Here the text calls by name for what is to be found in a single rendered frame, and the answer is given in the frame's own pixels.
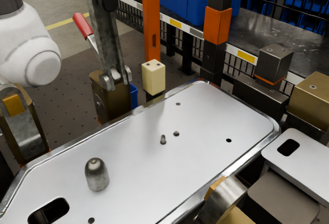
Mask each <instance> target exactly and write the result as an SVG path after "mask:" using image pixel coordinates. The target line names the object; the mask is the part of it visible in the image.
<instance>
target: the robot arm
mask: <svg viewBox="0 0 329 224"><path fill-rule="evenodd" d="M61 66H62V59H61V54H60V51H59V49H58V46H57V45H56V43H55V42H54V41H52V38H51V36H50V34H49V33H48V31H47V29H46V27H45V26H44V24H43V22H42V20H41V18H40V16H39V14H38V12H37V10H36V9H34V8H33V7H32V6H30V5H29V4H27V3H25V2H24V1H23V0H0V76H2V77H3V78H5V79H6V80H8V81H9V82H11V83H18V84H20V85H21V86H22V87H28V88H37V87H39V86H44V85H47V84H49V83H51V82H52V81H53V80H54V79H55V78H56V77H57V76H58V74H59V72H60V70H61Z"/></svg>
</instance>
